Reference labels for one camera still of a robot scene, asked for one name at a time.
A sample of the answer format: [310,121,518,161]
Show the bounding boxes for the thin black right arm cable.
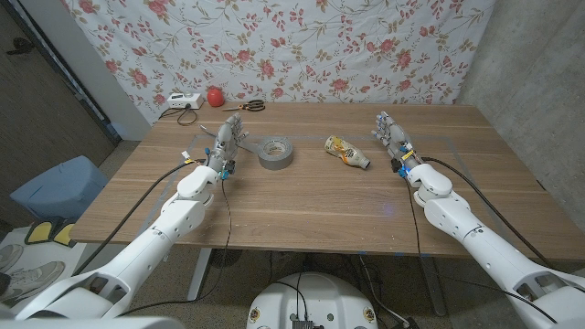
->
[404,175,558,324]

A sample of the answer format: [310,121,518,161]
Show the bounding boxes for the grey white sneaker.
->
[0,243,24,273]
[0,260,66,302]

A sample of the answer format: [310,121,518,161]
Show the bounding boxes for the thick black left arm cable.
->
[71,157,207,276]

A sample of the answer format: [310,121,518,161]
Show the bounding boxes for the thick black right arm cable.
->
[420,156,554,269]

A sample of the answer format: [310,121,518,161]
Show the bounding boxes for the grey duct tape roll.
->
[198,123,295,172]

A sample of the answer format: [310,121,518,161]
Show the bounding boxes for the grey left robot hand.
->
[206,112,250,173]

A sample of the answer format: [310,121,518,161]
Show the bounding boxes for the white floor mat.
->
[0,226,88,316]

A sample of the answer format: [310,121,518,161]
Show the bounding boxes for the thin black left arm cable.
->
[116,177,233,317]

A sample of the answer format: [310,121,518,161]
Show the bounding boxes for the grey table leg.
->
[418,255,448,317]

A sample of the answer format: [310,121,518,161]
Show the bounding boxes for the white robot chest rim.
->
[0,315,186,329]

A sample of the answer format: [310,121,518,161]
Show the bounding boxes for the orange and black scissors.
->
[221,99,267,113]

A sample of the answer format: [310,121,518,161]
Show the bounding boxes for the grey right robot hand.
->
[370,111,424,174]

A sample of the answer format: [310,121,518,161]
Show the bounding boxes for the white robot torso base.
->
[246,271,379,329]

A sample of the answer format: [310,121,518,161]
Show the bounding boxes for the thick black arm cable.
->
[71,157,207,276]
[420,156,554,269]

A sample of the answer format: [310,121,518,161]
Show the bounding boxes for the white charger power strip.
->
[166,92,205,111]

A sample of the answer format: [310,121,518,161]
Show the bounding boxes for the floral backdrop cloth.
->
[61,0,497,125]

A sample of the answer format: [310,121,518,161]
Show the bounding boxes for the black door handle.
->
[6,37,36,56]

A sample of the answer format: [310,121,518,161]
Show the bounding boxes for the blue-grey storage box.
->
[9,154,110,220]

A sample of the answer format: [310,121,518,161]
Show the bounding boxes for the bottle package with yellow label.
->
[324,134,372,171]

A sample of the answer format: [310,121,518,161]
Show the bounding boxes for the yellow and black slipper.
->
[25,218,63,246]
[52,221,79,248]

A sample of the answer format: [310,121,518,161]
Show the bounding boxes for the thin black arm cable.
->
[116,177,233,317]
[404,175,558,324]

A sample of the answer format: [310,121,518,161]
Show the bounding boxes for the black charging cable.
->
[158,105,199,127]

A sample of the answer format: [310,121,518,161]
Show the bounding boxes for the red ball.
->
[206,87,226,109]

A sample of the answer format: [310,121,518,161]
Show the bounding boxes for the dark round floor fan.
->
[209,249,243,269]

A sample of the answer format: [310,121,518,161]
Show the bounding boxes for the white table leg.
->
[186,248,214,302]

